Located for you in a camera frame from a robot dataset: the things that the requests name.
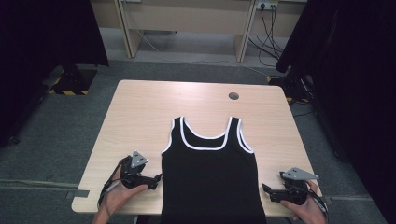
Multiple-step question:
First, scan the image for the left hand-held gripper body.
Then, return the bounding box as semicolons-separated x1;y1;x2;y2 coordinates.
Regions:
120;150;151;189

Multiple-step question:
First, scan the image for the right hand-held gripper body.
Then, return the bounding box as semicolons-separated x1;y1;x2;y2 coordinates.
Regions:
278;166;319;206

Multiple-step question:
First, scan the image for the black white-trimmed tank top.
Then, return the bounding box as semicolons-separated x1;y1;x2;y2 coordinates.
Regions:
160;116;268;224

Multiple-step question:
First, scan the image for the person's left hand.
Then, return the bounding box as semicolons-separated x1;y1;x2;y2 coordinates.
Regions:
100;168;149;216

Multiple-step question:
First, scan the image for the person's right hand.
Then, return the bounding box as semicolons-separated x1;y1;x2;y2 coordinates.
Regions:
279;180;328;224

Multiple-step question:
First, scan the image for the black stand base hazard tape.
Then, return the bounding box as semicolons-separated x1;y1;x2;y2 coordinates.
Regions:
266;65;314;105
47;63;98;97

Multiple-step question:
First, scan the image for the black curtain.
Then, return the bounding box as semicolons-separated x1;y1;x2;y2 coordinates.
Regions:
0;0;110;147
276;0;396;224

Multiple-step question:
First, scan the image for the beige wooden desk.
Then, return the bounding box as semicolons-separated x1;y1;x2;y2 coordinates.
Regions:
90;0;309;63

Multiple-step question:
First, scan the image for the white power strip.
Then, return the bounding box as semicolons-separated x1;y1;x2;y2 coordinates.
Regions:
255;0;280;10

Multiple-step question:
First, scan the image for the left hand-held gripper cable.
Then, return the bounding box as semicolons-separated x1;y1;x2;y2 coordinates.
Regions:
96;159;126;218

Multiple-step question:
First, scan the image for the black floor cable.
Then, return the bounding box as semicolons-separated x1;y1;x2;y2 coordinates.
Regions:
292;109;316;119

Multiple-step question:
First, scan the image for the thin white cable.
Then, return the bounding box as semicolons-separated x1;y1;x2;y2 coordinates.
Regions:
135;29;273;77

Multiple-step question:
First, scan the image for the bundle of black cables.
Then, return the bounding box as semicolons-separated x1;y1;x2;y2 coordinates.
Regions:
247;5;285;68

